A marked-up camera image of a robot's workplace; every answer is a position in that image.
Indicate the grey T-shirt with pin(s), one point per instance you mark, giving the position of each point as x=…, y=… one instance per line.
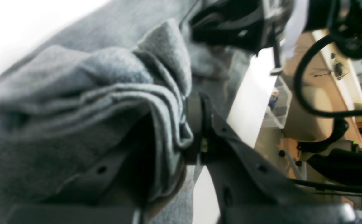
x=76, y=96

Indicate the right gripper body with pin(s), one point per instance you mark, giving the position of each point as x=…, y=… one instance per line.
x=250, y=25

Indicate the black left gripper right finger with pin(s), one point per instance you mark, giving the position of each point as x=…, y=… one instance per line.
x=249, y=189

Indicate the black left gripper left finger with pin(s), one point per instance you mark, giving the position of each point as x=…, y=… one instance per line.
x=113, y=191

